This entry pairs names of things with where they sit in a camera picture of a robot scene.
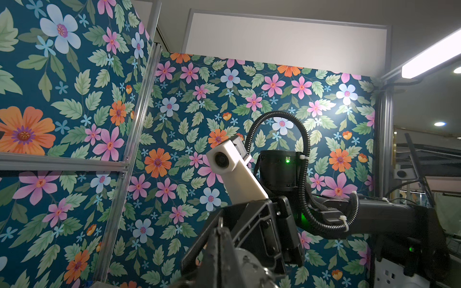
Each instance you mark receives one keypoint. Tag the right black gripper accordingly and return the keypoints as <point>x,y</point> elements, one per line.
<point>264,234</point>

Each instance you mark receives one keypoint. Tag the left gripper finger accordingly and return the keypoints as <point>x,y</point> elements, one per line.
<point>220,266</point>

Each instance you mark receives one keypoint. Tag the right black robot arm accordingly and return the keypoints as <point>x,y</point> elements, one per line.
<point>411,248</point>

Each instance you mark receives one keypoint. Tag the ceiling strip light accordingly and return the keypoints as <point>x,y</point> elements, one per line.
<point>439,53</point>

